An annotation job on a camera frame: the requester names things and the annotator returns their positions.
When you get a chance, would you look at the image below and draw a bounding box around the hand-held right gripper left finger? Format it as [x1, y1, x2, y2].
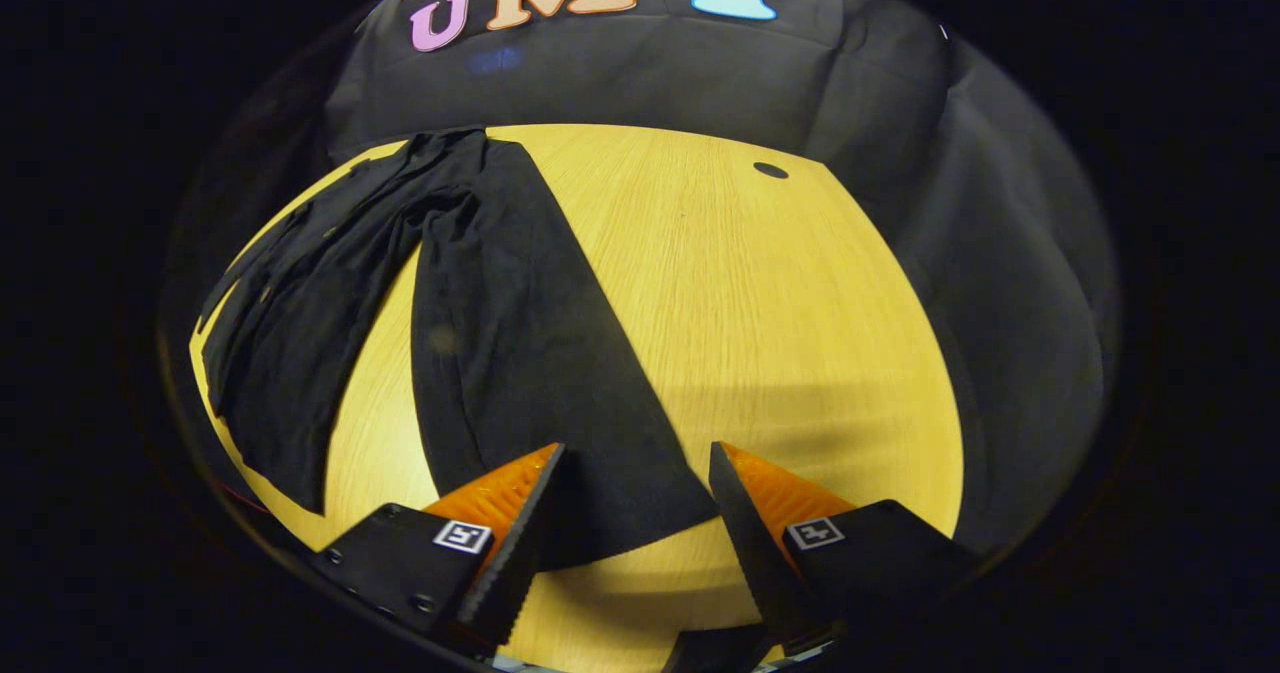
[310, 441, 569, 659]

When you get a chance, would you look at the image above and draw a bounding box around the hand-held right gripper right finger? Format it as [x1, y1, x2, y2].
[708, 441, 986, 659]

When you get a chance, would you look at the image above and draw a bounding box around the black button-up garment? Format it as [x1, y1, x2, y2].
[197, 128, 721, 572]

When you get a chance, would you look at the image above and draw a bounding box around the black backdrop cloth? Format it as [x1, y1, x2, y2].
[160, 0, 1121, 564]

